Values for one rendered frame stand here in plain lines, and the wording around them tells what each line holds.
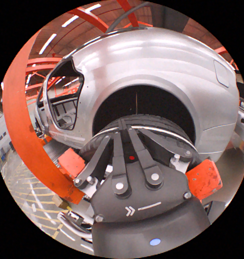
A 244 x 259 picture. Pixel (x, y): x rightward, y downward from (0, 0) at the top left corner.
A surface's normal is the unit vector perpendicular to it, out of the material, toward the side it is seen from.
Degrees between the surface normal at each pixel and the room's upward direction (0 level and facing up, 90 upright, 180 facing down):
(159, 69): 90
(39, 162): 90
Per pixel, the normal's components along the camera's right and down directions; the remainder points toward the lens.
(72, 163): 0.60, -0.60
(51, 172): 0.94, 0.05
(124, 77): -0.31, 0.45
